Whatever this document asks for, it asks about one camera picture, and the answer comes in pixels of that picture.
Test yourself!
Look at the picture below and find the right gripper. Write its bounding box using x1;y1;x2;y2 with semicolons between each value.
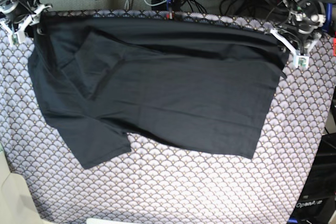
1;1;53;45

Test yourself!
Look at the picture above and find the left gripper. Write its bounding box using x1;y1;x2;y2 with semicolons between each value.
270;16;325;68

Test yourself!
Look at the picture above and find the black T-shirt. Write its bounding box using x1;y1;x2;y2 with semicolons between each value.
28;17;289;169

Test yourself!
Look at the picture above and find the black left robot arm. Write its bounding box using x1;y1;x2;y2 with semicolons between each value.
264;0;327;69

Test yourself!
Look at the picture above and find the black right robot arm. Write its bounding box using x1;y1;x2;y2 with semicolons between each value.
1;0;53;46

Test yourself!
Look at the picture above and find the blue right edge clamp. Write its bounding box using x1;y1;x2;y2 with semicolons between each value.
322;3;336;56

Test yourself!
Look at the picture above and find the orange and blue table clamp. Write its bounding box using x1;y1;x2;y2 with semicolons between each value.
166;0;174;19

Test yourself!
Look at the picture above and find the black OpenArm box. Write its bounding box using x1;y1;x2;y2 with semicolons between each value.
290;133;335;223

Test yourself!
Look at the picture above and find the beige bin corner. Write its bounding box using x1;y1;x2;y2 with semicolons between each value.
1;148;42;223

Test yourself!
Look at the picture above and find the patterned fan-print tablecloth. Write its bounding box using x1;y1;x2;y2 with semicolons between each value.
1;11;335;223

